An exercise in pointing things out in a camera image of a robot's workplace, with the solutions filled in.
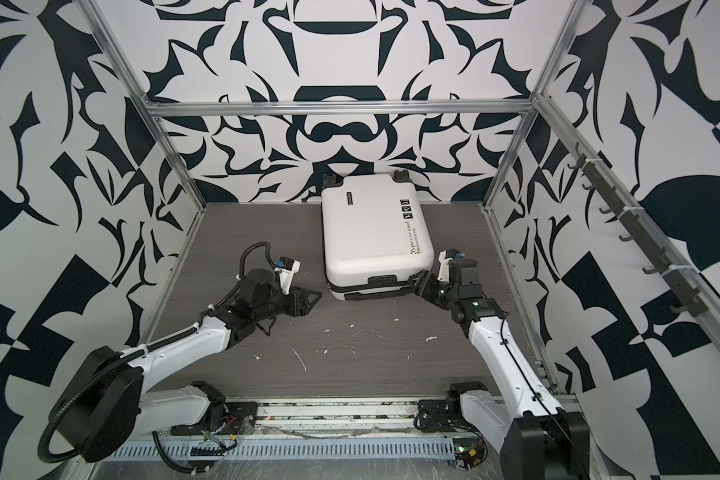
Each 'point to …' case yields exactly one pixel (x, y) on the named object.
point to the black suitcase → (375, 235)
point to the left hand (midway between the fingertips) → (316, 288)
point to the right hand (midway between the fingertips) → (419, 279)
